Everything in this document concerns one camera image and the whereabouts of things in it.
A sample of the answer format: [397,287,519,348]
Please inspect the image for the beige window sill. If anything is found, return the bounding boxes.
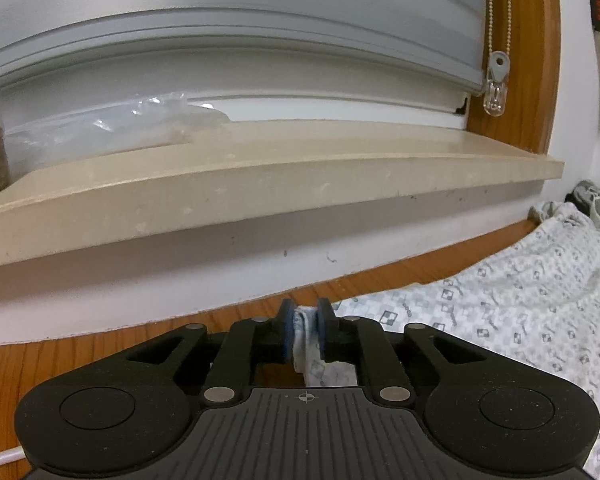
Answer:
[0,120,566,271]

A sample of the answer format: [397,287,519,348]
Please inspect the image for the white patterned shirt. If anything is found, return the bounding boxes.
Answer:
[292,202,600,480]

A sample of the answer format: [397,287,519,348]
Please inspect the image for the grey window blind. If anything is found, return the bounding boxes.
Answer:
[0,0,486,96]

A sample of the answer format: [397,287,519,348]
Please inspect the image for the white cable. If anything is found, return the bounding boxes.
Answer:
[0,447,26,472]

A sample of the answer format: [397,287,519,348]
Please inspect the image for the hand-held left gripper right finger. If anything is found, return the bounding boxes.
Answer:
[317,299,486,403]

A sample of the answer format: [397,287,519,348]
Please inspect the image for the bead chain cord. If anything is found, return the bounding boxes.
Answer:
[485,0,513,56]

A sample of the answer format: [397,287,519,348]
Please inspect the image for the grey printed sweatshirt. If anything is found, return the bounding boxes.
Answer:
[565,180,600,231]

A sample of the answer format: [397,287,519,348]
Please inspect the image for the clear plastic cord pull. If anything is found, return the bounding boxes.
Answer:
[482,51,510,117]

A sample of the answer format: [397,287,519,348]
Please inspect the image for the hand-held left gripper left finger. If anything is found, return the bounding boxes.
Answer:
[127,299,297,403]

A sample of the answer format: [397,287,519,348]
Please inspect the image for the clear plastic bag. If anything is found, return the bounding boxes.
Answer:
[2,91,231,166]

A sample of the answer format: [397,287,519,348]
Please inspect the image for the wooden window frame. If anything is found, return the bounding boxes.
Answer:
[465,0,563,155]

